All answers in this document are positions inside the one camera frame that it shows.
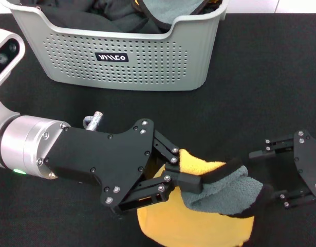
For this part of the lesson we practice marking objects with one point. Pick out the grey perforated plastic storage basket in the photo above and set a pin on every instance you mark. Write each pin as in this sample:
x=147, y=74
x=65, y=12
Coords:
x=160, y=64

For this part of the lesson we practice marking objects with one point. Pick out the black cloth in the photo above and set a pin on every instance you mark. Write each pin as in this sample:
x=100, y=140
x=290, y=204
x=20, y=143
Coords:
x=70, y=18

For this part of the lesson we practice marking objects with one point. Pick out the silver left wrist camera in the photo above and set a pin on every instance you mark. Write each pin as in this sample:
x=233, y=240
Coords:
x=8, y=51

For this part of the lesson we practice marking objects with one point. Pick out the black tablecloth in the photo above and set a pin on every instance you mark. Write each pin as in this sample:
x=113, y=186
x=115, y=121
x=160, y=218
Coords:
x=250, y=103

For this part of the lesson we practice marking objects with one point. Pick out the grey towel with black trim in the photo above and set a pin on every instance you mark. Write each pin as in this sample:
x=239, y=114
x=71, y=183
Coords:
x=170, y=10

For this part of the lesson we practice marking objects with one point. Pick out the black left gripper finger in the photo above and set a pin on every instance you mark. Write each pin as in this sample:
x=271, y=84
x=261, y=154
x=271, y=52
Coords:
x=189, y=184

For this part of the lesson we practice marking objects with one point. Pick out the yellow and grey towel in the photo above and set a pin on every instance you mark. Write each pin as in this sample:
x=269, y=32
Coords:
x=199, y=226

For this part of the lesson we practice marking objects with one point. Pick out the silver plug connector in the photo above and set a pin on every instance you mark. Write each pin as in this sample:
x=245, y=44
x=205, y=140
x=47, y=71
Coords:
x=94, y=121

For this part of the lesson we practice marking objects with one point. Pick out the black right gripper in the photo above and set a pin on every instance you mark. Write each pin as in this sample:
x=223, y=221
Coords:
x=310, y=164

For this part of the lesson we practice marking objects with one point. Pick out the dark grey crumpled towel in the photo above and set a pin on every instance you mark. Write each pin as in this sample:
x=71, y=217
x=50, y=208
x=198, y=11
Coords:
x=127, y=18

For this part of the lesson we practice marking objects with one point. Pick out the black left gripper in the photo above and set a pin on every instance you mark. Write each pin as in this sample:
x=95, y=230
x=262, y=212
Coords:
x=103, y=157

